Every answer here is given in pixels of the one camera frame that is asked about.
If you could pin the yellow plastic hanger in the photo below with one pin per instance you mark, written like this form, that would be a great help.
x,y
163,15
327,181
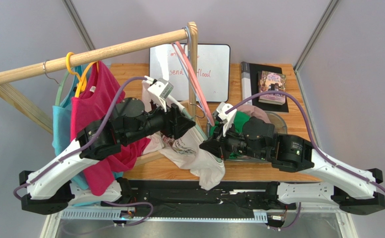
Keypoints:
x,y
82,79

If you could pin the sage green hanger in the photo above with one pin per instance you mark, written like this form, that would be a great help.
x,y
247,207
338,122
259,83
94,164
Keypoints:
x,y
60,85

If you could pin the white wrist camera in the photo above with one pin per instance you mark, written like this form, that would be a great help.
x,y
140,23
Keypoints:
x,y
156,91
225,114

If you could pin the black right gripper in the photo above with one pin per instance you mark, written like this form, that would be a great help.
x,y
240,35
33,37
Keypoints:
x,y
220,143

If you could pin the illustrated paperback book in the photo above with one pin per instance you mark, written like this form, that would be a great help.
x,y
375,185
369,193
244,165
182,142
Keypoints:
x,y
270,81

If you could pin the clear blue plastic tub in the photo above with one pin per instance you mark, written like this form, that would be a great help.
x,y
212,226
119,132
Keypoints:
x,y
278,122

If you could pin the magenta t shirt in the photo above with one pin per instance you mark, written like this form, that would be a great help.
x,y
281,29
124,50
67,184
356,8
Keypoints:
x,y
92,105

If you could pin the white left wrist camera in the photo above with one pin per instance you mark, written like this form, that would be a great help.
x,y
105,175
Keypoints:
x,y
156,91

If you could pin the pink hanger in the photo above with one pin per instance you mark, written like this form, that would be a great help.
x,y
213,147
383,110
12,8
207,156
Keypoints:
x,y
194,81

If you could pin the pale green hanger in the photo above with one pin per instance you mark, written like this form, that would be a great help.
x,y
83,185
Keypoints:
x,y
187,151

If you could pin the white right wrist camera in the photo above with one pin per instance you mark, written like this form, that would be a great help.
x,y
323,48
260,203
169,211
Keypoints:
x,y
225,114

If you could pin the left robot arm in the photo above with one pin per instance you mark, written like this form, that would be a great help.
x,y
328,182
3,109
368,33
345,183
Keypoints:
x,y
49,189

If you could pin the dusty pink t shirt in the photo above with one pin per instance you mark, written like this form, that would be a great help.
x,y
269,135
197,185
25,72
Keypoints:
x,y
253,111

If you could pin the black binder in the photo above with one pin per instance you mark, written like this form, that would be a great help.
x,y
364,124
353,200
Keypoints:
x,y
256,78

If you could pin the light blue wire hanger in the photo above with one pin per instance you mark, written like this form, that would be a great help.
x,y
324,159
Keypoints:
x,y
189,54

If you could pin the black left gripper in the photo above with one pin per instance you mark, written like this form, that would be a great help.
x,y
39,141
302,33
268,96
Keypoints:
x,y
175,124

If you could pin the white t shirt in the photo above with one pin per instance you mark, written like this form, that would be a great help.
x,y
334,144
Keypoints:
x,y
208,177

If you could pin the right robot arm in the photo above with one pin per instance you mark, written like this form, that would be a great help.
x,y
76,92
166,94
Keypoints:
x,y
351,190

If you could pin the white board with red writing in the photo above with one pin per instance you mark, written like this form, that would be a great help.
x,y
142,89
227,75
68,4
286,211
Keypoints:
x,y
213,67

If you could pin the wooden clothes rack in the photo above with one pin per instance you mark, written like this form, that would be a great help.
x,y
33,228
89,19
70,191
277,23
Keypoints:
x,y
16,99

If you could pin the light blue t shirt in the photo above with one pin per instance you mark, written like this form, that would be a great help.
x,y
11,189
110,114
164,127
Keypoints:
x,y
61,126

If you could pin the green t shirt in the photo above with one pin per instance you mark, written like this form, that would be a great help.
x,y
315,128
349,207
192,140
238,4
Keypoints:
x,y
240,119

